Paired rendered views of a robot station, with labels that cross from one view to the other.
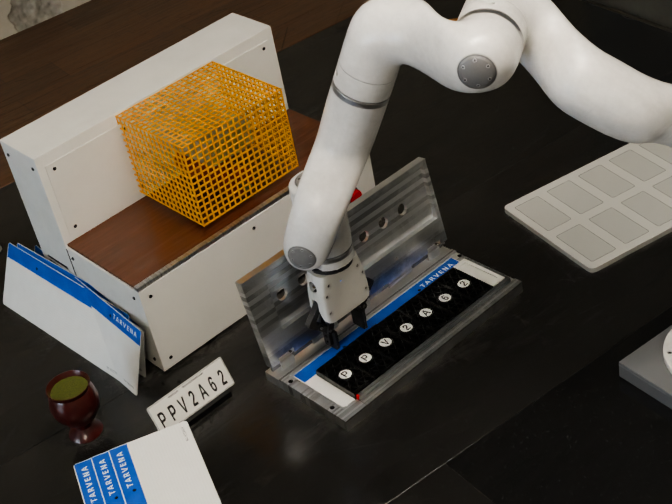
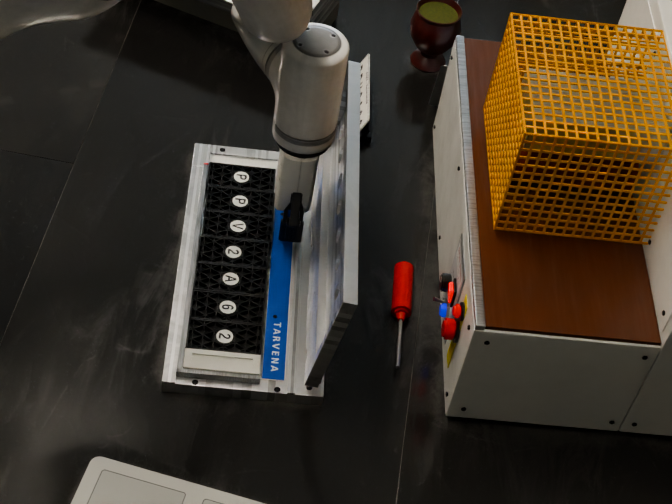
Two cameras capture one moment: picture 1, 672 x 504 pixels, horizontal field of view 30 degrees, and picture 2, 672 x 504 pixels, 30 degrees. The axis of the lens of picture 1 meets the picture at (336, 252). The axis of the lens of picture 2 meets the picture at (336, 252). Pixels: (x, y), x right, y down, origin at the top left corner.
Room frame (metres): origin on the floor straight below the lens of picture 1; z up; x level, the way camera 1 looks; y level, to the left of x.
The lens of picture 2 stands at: (2.35, -1.02, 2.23)
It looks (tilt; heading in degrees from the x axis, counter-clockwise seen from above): 48 degrees down; 119
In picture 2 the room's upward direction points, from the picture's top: 11 degrees clockwise
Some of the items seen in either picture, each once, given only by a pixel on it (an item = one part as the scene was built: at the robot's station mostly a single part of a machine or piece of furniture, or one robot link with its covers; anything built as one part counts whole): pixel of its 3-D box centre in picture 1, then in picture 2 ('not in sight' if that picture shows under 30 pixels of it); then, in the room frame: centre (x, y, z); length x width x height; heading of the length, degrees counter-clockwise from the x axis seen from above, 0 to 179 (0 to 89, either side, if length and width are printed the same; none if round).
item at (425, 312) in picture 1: (426, 315); (230, 281); (1.70, -0.13, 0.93); 0.10 x 0.05 x 0.01; 36
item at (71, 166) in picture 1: (232, 155); (618, 238); (2.10, 0.16, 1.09); 0.75 x 0.40 x 0.38; 126
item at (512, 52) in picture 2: (208, 141); (580, 128); (1.99, 0.19, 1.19); 0.23 x 0.20 x 0.17; 126
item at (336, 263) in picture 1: (327, 252); (304, 126); (1.69, 0.01, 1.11); 0.09 x 0.08 x 0.03; 126
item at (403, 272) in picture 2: not in sight; (401, 314); (1.90, -0.01, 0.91); 0.18 x 0.03 x 0.03; 122
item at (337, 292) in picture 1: (335, 280); (299, 161); (1.69, 0.01, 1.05); 0.10 x 0.07 x 0.11; 126
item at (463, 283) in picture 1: (463, 285); (224, 339); (1.76, -0.21, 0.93); 0.10 x 0.05 x 0.01; 36
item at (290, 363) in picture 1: (395, 326); (254, 261); (1.70, -0.08, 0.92); 0.44 x 0.21 x 0.04; 126
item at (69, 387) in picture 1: (77, 408); (433, 36); (1.62, 0.48, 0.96); 0.09 x 0.09 x 0.11
